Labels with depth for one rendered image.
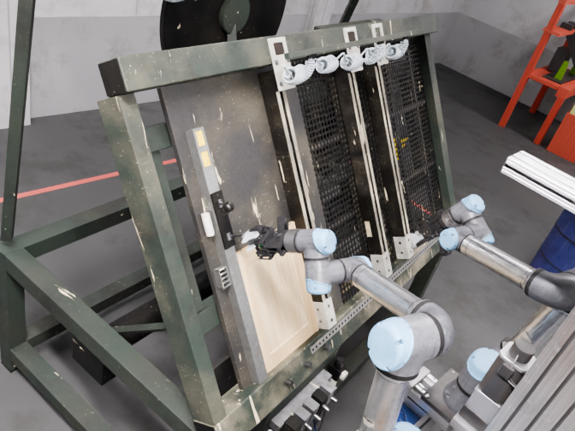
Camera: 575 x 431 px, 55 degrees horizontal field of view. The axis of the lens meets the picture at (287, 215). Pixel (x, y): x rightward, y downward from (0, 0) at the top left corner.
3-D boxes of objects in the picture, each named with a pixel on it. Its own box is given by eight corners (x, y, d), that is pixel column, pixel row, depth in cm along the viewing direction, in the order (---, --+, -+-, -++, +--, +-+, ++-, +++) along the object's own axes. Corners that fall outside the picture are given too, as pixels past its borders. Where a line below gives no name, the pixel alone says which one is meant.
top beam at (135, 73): (106, 98, 159) (127, 92, 153) (96, 63, 157) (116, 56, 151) (422, 35, 322) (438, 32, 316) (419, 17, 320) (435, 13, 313)
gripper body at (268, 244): (247, 242, 173) (276, 242, 166) (261, 224, 179) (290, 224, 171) (257, 260, 177) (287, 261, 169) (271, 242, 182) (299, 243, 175)
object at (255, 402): (200, 450, 192) (222, 457, 185) (192, 420, 189) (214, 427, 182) (444, 232, 355) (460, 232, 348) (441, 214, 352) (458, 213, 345)
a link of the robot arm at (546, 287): (557, 325, 160) (433, 250, 196) (577, 316, 166) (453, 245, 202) (571, 292, 155) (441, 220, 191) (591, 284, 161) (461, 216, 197)
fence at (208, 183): (251, 382, 204) (259, 384, 202) (184, 131, 182) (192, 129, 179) (260, 375, 208) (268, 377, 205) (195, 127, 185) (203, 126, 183)
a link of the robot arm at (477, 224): (465, 254, 198) (452, 227, 202) (485, 249, 204) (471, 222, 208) (481, 245, 192) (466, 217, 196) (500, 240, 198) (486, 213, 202)
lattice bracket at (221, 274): (217, 288, 192) (223, 289, 190) (212, 269, 190) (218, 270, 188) (225, 284, 195) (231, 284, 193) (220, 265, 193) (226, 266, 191)
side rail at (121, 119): (192, 419, 190) (214, 427, 183) (96, 101, 163) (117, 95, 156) (204, 409, 194) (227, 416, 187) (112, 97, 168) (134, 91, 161)
